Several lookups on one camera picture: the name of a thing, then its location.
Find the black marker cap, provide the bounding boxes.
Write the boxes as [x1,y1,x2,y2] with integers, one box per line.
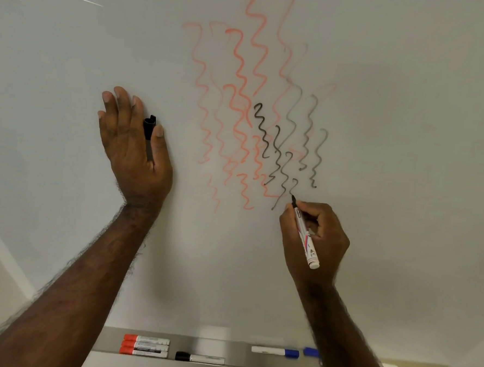
[142,114,157,141]

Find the person's left forearm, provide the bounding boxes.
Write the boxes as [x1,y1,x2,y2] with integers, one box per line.
[0,195,162,367]

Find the red whiteboard marker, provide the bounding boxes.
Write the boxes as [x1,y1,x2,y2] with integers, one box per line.
[120,339,170,353]
[123,333,171,347]
[118,346,169,359]

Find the metal marker tray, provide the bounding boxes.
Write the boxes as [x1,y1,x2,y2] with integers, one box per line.
[91,324,468,367]

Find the person's right hand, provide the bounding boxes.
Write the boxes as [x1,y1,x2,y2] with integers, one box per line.
[275,199,353,289]

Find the white whiteboard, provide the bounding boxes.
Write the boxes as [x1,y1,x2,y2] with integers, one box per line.
[0,0,484,367]

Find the person's right forearm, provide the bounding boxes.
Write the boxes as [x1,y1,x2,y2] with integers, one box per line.
[292,279,406,367]

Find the black whiteboard marker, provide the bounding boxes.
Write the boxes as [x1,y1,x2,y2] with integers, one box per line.
[286,194,325,271]
[174,350,226,366]

